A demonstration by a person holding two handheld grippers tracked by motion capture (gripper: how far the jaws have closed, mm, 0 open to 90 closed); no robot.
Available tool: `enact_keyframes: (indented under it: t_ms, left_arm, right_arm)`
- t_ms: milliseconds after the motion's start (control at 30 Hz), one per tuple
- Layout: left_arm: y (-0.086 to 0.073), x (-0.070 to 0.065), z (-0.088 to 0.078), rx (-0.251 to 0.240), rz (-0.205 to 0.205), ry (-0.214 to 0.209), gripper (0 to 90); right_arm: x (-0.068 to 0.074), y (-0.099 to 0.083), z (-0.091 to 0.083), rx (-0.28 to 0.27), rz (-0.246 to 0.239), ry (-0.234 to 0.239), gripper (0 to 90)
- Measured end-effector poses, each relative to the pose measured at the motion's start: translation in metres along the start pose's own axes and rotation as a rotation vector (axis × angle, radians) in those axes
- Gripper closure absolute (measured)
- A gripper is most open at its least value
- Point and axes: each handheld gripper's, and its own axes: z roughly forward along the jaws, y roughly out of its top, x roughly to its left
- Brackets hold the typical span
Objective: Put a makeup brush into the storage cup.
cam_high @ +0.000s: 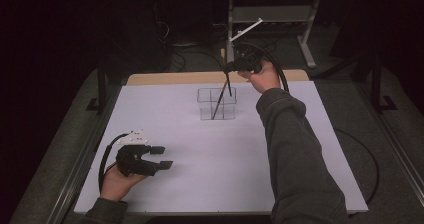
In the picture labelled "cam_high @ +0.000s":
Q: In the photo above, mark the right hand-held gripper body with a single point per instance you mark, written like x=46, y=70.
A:
x=250, y=62

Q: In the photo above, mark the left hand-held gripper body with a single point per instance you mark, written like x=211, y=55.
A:
x=131, y=164

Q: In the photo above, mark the round-headed makeup brush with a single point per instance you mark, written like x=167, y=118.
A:
x=229, y=85

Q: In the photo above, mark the thin brown-tipped makeup brush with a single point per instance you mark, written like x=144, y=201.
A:
x=219, y=102

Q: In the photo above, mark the clear plastic organizer box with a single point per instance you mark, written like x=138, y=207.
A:
x=206, y=109

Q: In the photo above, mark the person's right hand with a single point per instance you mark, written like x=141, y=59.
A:
x=263, y=79

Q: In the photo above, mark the person's left hand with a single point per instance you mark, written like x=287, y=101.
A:
x=116, y=185

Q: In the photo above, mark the white board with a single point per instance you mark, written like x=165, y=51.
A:
x=216, y=184

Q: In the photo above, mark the wooden table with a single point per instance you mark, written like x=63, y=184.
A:
x=166, y=77

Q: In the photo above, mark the black metal stand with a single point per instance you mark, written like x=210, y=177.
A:
x=376, y=84
x=101, y=84

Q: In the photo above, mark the aluminium rail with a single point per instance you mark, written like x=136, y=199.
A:
x=76, y=180
x=396, y=144

